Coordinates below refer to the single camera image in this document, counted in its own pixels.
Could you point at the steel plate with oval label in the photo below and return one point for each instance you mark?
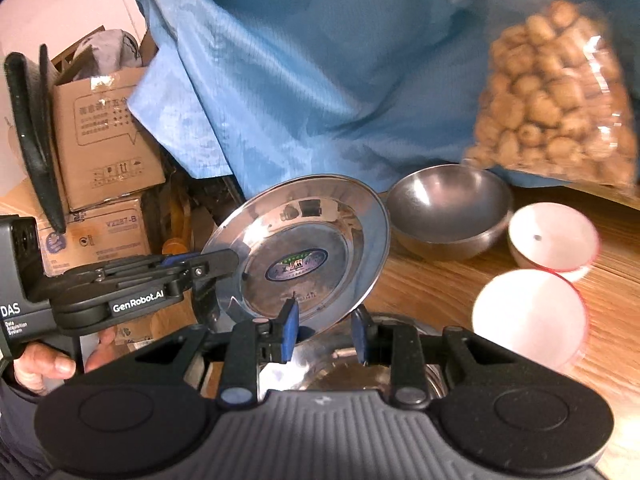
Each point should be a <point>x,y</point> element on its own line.
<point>310,240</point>

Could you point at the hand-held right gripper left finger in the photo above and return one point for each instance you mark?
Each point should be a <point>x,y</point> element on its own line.
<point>291,332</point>

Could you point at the blue cloth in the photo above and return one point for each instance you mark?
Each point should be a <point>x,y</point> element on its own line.
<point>300,60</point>

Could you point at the black curved object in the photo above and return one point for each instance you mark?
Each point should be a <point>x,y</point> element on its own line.
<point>35,150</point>

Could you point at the clear bag of brown snacks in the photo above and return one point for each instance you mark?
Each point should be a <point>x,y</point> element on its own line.
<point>555,105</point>

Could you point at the grey cloth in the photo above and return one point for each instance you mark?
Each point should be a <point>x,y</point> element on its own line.
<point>112,50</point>

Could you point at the white bowl with dark speck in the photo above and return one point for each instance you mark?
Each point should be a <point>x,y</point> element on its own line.
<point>555,235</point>

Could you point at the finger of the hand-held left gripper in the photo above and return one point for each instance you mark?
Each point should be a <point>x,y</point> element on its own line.
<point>125,270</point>
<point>217,266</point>

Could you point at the steel bowl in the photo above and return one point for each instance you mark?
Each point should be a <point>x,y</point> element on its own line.
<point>450,210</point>

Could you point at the cardboard box with blue print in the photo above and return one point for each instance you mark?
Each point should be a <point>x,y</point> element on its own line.
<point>100,235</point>

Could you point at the open cardboard box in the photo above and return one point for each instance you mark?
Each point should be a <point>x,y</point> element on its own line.
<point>105,145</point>

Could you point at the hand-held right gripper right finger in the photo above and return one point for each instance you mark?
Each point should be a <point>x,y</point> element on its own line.
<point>360,336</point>

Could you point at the person's left hand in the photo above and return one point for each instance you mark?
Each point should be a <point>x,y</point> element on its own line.
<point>42,365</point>

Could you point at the white bowl with red rim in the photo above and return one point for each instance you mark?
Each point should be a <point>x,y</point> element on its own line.
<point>525,315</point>

